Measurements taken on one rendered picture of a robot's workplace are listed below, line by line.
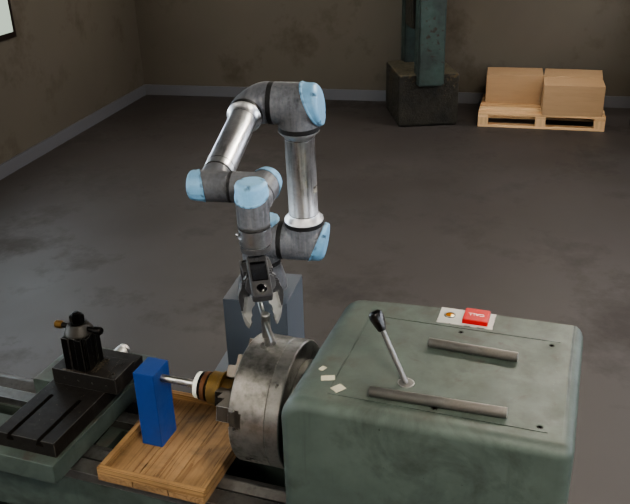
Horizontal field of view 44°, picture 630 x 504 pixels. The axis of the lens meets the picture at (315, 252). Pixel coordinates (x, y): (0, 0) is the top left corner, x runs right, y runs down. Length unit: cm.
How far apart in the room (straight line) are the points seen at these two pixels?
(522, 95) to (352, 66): 194
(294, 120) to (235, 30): 723
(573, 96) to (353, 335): 637
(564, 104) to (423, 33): 153
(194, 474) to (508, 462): 84
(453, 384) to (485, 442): 18
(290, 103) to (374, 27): 686
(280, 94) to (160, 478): 103
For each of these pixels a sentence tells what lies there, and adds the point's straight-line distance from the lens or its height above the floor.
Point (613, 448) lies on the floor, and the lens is 370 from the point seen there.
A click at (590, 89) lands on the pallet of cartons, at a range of 804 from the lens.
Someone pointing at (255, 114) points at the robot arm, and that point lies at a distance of 211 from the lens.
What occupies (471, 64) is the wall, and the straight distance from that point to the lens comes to 892.
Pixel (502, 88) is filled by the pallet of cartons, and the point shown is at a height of 29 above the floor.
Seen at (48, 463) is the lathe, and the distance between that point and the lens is 215.
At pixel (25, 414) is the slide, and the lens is 226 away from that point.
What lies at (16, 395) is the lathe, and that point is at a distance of 255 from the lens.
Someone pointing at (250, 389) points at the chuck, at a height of 119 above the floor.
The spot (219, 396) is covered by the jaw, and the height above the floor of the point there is 112.
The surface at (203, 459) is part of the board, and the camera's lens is 212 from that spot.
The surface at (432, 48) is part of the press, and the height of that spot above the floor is 79.
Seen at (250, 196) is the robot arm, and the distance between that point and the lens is 172.
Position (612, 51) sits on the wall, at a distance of 896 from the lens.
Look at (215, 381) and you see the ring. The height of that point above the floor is 112.
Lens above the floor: 222
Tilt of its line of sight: 25 degrees down
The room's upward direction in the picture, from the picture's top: 2 degrees counter-clockwise
